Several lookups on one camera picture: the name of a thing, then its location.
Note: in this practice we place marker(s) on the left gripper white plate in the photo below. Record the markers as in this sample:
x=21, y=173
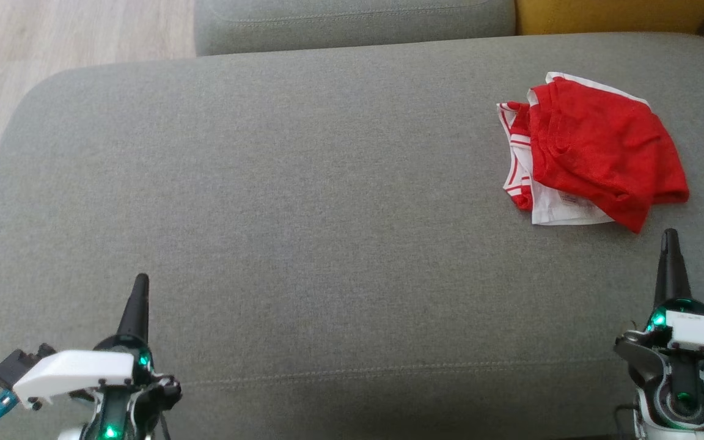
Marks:
x=77, y=370

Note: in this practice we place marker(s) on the red white basketball jersey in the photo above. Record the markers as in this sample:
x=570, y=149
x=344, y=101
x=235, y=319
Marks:
x=557, y=211

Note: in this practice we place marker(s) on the yellow cushion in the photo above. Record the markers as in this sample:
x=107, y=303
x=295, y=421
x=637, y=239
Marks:
x=615, y=15

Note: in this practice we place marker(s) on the grey sofa back cushion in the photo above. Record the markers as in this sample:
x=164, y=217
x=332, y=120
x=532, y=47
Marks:
x=352, y=24

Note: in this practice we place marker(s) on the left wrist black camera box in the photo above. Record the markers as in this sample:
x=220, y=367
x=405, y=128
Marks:
x=13, y=366

